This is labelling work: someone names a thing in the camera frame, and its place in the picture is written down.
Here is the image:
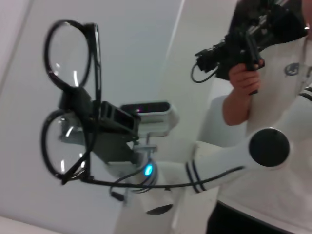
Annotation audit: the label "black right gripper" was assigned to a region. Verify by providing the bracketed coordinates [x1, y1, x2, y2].
[58, 86, 142, 169]

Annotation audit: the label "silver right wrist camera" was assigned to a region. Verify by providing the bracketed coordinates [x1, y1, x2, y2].
[120, 99, 180, 137]

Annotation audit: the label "black handheld controller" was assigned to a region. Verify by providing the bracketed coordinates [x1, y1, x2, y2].
[194, 0, 308, 95]

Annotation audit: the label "person forearm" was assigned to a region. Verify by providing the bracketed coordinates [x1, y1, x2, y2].
[223, 87, 253, 126]

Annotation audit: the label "person hand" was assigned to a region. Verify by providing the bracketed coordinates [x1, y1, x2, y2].
[229, 62, 262, 96]

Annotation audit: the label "right wrist dark cable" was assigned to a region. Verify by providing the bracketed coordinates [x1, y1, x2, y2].
[108, 169, 157, 201]

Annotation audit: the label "person in white shirt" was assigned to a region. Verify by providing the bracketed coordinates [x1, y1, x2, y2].
[198, 0, 312, 234]

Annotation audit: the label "black controller cable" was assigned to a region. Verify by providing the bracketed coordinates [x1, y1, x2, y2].
[191, 61, 220, 84]

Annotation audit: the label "black glasses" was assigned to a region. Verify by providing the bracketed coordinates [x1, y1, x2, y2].
[42, 19, 246, 193]

